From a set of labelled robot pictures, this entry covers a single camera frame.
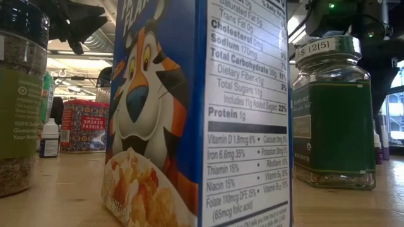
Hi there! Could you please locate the green-lidded oregano glass jar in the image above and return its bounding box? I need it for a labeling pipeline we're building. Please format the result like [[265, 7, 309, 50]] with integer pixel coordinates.
[[292, 35, 377, 190]]

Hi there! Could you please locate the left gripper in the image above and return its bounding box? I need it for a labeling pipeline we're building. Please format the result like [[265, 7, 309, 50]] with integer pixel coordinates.
[[31, 0, 109, 55]]

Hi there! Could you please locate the green Apple Jacks cereal box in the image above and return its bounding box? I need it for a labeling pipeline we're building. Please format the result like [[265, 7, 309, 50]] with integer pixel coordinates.
[[40, 71, 56, 124]]

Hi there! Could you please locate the black-framed window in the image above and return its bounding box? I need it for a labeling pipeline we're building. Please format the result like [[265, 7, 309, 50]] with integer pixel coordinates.
[[380, 59, 404, 149]]

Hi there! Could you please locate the black-lidded herb jar green label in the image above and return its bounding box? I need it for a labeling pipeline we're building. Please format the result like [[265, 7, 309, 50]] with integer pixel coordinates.
[[0, 0, 51, 198]]

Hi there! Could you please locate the small white-capped dropper bottle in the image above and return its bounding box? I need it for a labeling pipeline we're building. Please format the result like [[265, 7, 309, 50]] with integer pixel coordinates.
[[373, 129, 384, 165], [39, 118, 60, 158]]

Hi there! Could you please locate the right gripper black cable loop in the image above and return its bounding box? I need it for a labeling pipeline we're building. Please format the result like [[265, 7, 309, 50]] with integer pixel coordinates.
[[288, 4, 314, 39]]

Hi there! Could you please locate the blue Frosted Flakes cereal box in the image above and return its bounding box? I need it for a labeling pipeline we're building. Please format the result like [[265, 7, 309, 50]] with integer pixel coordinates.
[[101, 0, 294, 227]]

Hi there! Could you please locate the smoked paprika tin red lid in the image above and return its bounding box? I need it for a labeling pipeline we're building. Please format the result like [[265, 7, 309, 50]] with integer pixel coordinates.
[[59, 99, 110, 154]]

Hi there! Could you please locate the silver spiral ventilation duct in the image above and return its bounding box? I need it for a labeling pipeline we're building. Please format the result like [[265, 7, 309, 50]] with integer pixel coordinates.
[[83, 30, 114, 53]]

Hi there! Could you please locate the metal box grater black handle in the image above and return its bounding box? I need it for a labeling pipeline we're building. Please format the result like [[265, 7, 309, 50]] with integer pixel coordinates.
[[95, 66, 114, 105]]

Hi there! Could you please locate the white rectangular ceiling duct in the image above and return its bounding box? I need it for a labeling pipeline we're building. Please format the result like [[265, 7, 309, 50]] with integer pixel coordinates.
[[286, 14, 309, 45]]

